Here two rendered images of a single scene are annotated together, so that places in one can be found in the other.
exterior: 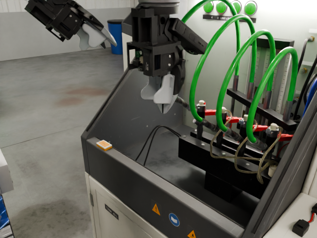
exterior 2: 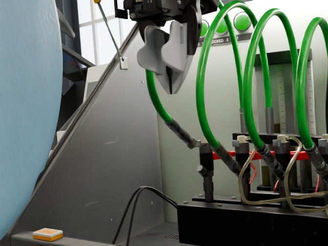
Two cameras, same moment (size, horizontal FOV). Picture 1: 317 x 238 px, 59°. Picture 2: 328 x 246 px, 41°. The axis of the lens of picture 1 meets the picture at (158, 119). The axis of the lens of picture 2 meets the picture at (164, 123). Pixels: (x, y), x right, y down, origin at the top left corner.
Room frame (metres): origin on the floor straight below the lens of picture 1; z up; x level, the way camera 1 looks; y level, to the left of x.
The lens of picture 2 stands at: (-0.02, 0.12, 1.19)
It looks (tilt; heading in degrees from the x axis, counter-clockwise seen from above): 3 degrees down; 349
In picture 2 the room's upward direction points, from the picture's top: 4 degrees counter-clockwise
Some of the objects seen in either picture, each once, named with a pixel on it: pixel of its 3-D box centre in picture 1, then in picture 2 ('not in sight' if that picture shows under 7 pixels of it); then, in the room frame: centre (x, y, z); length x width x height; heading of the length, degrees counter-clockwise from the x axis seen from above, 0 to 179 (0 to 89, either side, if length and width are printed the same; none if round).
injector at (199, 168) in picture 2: (197, 134); (206, 194); (0.83, -0.13, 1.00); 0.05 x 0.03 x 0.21; 135
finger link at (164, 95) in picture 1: (163, 96); (173, 57); (0.52, -0.01, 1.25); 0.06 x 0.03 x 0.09; 135
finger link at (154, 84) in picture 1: (152, 92); (152, 60); (0.54, 0.01, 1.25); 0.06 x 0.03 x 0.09; 135
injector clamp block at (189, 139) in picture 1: (227, 169); (267, 242); (0.75, -0.22, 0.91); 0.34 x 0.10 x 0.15; 45
